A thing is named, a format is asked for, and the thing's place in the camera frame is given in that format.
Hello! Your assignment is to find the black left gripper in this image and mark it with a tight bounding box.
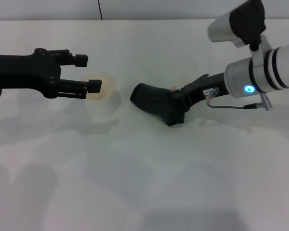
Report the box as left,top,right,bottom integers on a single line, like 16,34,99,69
0,48,103,100

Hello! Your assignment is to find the dark blue rag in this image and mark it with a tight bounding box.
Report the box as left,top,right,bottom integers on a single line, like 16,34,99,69
130,83,186,127

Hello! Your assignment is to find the right arm cable with plug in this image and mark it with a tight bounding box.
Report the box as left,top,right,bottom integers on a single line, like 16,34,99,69
205,87,273,112

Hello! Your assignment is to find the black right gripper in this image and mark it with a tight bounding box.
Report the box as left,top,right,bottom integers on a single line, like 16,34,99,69
173,73,228,114

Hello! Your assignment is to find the white plastic cup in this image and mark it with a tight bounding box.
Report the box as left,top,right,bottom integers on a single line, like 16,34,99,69
81,71,117,123

